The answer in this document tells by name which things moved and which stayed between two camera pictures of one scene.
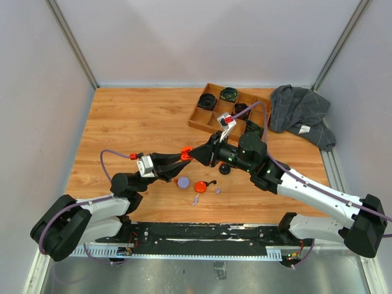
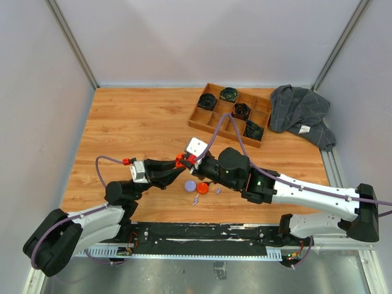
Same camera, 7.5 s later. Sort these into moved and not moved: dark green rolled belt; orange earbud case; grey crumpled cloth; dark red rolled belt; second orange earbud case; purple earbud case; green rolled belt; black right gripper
Moved: orange earbud case; purple earbud case; black right gripper
Not moved: second orange earbud case; green rolled belt; dark red rolled belt; grey crumpled cloth; dark green rolled belt
